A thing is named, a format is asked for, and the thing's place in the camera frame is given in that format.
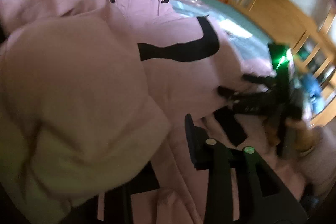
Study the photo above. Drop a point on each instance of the person's right hand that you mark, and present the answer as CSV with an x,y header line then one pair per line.
x,y
305,139

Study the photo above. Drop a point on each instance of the pink padded winter jacket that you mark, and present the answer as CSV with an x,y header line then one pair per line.
x,y
93,90

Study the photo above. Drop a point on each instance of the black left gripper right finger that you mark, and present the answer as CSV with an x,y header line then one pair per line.
x,y
242,187

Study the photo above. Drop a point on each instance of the plaid pink grey bedsheet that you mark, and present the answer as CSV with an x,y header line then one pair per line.
x,y
248,45

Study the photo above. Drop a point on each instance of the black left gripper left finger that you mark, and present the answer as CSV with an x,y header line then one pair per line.
x,y
117,202

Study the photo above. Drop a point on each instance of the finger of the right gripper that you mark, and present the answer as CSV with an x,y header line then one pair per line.
x,y
232,95
268,81

